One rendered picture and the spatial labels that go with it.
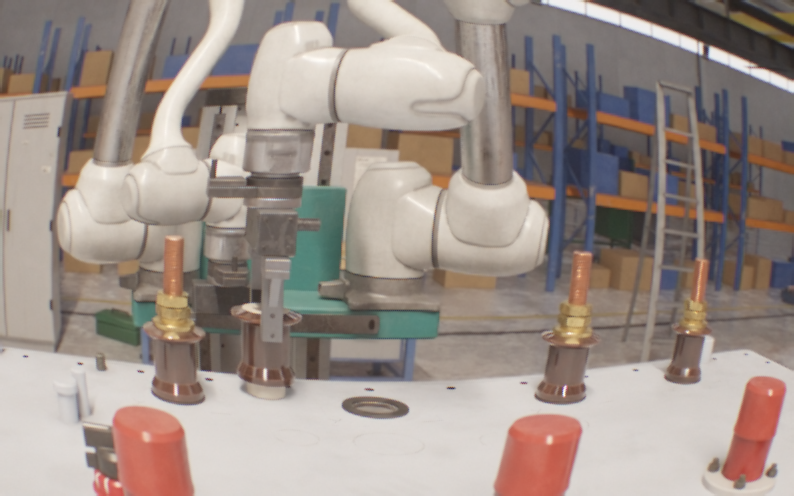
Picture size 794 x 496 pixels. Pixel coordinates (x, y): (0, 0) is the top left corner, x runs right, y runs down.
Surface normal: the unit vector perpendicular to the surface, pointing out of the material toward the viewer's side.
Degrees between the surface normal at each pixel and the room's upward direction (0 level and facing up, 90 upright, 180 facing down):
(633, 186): 90
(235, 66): 90
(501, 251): 107
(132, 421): 4
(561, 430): 4
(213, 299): 90
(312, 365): 90
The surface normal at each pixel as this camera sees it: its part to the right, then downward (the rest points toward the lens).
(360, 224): -0.62, 0.05
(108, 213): 0.59, 0.28
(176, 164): 0.62, -0.33
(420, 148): 0.24, 0.18
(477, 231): -0.32, 0.52
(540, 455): -0.25, 0.11
